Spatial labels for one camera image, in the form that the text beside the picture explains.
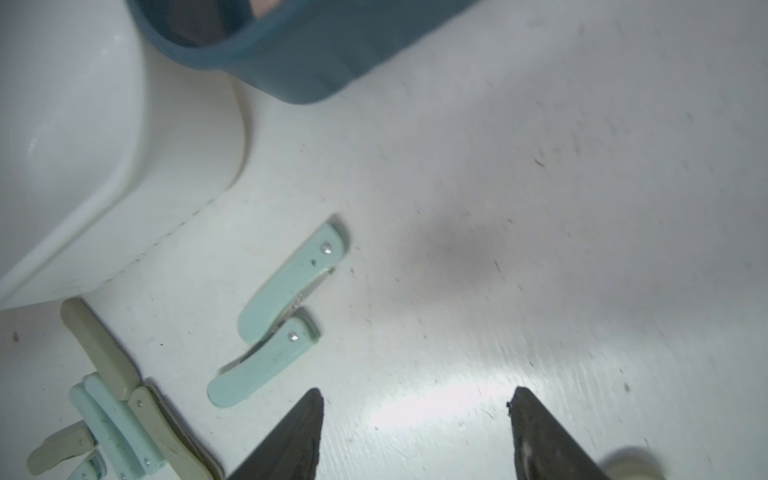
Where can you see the olive knife left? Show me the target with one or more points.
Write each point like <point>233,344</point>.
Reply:
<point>73,441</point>

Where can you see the white storage box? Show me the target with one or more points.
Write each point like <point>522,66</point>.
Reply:
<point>107,146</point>

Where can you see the olive knife centre vertical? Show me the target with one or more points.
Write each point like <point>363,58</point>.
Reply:
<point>179,453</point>

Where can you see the mint knife middle right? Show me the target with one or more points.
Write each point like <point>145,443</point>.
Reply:
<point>288,343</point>

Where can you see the mint knife centre right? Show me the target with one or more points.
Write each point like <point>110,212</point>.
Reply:
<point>141,444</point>

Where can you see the mint knife upper right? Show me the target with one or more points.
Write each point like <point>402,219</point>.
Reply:
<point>292,282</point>

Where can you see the olive knife under pink pair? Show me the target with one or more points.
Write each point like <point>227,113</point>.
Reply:
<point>116,369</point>

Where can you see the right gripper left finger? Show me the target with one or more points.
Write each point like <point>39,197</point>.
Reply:
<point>291,450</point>

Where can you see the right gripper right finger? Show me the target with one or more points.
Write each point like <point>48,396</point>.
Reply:
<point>543,449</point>

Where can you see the mint knife centre left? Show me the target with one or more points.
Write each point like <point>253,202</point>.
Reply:
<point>112,441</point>

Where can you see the dark teal storage box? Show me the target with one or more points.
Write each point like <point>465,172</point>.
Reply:
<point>299,52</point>

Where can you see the mint knife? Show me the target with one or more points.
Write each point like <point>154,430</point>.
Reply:
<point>288,343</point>
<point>141,444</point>
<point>92,467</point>
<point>292,282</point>
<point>112,441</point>

